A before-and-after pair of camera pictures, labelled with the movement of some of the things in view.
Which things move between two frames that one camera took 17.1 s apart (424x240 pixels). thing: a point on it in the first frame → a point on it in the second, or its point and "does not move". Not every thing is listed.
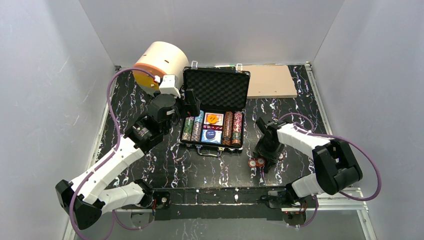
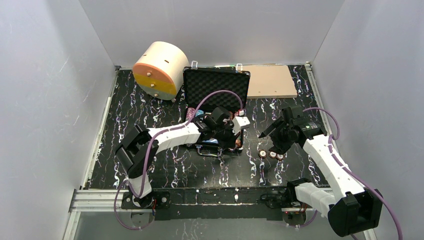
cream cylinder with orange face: (161, 58) does not move
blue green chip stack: (236, 141) does not move
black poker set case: (224, 92) does not move
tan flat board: (269, 81) does not move
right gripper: (269, 158) → (280, 133)
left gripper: (182, 108) → (230, 138)
